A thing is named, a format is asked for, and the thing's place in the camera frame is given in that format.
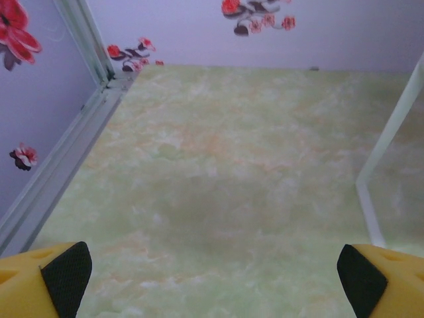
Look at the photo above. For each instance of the aluminium corner post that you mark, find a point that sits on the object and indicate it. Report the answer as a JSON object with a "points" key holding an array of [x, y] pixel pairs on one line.
{"points": [[86, 36]]}

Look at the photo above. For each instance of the wooden shelf white frame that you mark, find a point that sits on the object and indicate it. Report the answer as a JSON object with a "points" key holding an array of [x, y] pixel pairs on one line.
{"points": [[381, 145]]}

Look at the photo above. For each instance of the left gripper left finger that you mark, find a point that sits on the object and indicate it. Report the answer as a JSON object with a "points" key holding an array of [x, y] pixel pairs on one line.
{"points": [[39, 285]]}

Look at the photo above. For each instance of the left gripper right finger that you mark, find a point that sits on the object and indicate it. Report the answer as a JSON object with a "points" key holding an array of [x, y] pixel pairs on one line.
{"points": [[387, 285]]}

